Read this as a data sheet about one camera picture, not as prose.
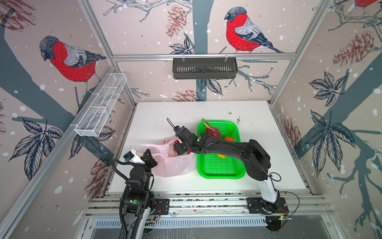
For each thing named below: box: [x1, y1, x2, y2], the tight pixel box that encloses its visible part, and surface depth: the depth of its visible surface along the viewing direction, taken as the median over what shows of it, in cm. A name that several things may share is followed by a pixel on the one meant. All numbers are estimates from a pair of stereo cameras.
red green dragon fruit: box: [200, 118, 222, 140], surface depth 96 cm
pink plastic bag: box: [136, 135, 197, 178], surface depth 79 cm
